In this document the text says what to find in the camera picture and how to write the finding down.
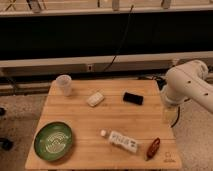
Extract brown red oval object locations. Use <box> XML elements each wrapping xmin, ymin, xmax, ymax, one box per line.
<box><xmin>146</xmin><ymin>138</ymin><xmax>160</xmax><ymax>160</ymax></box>

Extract white wall outlet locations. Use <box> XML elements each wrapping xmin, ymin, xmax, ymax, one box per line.
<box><xmin>88</xmin><ymin>65</ymin><xmax>92</xmax><ymax>72</ymax></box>

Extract black hanging cable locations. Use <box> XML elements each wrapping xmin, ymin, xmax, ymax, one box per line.
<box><xmin>101</xmin><ymin>4</ymin><xmax>135</xmax><ymax>73</ymax></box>

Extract green ceramic bowl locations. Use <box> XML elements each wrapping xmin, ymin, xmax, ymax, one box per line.
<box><xmin>34</xmin><ymin>121</ymin><xmax>73</xmax><ymax>162</ymax></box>

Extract white plastic bottle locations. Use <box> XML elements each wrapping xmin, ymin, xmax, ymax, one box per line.
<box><xmin>100</xmin><ymin>130</ymin><xmax>138</xmax><ymax>154</ymax></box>

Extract white soap bar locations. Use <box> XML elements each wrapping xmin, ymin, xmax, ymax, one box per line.
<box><xmin>87</xmin><ymin>92</ymin><xmax>104</xmax><ymax>107</ymax></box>

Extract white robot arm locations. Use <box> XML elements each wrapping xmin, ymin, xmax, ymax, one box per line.
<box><xmin>160</xmin><ymin>60</ymin><xmax>213</xmax><ymax>124</ymax></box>

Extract wooden table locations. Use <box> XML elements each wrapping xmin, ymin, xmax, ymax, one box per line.
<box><xmin>25</xmin><ymin>80</ymin><xmax>182</xmax><ymax>170</ymax></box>

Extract clear plastic cup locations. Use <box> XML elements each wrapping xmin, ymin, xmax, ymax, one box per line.
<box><xmin>56</xmin><ymin>75</ymin><xmax>72</xmax><ymax>96</ymax></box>

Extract black chair wheel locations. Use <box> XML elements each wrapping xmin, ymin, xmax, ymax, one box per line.
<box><xmin>0</xmin><ymin>137</ymin><xmax>13</xmax><ymax>151</ymax></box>

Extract black rectangular box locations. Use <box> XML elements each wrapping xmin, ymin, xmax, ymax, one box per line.
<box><xmin>123</xmin><ymin>92</ymin><xmax>143</xmax><ymax>105</ymax></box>

